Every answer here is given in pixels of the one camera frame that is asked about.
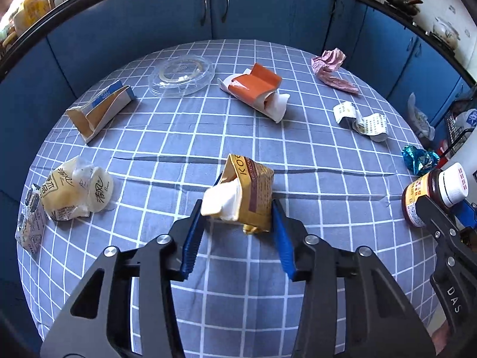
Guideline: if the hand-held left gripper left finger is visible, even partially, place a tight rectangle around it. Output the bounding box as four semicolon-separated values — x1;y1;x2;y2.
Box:
40;199;205;358

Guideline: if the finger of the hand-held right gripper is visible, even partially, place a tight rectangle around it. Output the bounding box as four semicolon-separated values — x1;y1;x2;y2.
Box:
415;195;461;249
460;201;477;230

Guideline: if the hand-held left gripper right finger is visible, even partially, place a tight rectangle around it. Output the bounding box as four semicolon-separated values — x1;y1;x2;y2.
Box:
271;198;436;358

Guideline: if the brown bottle with white cap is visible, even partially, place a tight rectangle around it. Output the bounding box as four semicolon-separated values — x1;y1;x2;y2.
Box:
402;162;468;228

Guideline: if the yellow crushed carton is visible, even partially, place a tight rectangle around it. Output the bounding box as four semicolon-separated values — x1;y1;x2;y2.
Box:
200;154;275;235

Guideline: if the clear plastic lid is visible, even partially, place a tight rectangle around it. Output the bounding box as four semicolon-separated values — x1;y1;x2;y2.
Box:
148;55;216;98

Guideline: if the grey trash bin with liner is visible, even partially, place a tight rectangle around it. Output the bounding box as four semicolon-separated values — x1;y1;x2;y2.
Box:
407;92;436;139

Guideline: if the blue foil wrapper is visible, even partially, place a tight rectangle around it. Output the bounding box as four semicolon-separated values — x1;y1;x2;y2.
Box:
402;145;440;176

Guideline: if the white plastic bag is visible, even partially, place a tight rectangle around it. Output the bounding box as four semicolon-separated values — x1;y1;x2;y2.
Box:
453;109;477;135

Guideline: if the white printed crumpled paper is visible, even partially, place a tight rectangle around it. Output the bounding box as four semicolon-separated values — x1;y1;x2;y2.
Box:
333;101;389;143

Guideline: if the blue cabinet door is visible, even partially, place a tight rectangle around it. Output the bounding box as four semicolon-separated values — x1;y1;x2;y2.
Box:
0;37;77;209
388;32;463;127
47;0;213;99
324;0;368;60
352;5;423;99
209;0;336;51

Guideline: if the yellow and white plastic wrapper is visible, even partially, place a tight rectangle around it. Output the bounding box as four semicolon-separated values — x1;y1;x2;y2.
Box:
39;155;114;221

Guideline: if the blue and white carton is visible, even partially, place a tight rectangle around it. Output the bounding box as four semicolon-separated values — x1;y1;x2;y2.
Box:
66;81;137;144

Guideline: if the orange crushed carton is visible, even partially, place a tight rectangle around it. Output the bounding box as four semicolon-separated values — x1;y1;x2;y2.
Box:
217;63;291;124

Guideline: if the small crumpled printed packet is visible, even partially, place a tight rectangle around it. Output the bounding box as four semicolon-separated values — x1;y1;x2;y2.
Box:
15;183;47;252

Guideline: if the pink crumpled paper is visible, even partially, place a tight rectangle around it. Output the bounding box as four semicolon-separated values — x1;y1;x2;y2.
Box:
311;48;360;95

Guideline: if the black kitchen countertop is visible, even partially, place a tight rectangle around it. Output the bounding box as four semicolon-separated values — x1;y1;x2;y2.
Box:
0;0;477;94

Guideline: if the yellow plastic jug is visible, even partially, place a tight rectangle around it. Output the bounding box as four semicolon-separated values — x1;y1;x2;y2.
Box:
22;0;51;32

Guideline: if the black wire rack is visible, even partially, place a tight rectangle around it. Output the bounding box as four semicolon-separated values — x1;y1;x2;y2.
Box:
443;99;477;157

